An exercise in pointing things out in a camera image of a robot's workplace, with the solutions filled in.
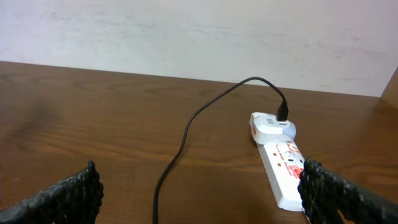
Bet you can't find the white power strip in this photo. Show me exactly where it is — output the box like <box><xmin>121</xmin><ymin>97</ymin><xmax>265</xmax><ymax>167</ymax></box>
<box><xmin>257</xmin><ymin>142</ymin><xmax>305</xmax><ymax>212</ymax></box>

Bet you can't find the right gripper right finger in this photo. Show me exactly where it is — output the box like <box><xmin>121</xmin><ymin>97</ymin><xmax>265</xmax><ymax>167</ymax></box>
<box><xmin>298</xmin><ymin>158</ymin><xmax>397</xmax><ymax>224</ymax></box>

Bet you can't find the black USB charging cable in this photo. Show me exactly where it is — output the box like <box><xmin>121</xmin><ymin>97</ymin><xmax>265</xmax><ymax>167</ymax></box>
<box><xmin>152</xmin><ymin>77</ymin><xmax>289</xmax><ymax>224</ymax></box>

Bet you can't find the white USB charger adapter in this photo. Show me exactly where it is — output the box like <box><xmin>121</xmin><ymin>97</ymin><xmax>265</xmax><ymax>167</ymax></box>
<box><xmin>249</xmin><ymin>112</ymin><xmax>296</xmax><ymax>145</ymax></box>

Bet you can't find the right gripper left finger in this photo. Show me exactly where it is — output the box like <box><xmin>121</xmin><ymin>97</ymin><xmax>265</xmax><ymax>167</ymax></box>
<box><xmin>1</xmin><ymin>161</ymin><xmax>104</xmax><ymax>224</ymax></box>

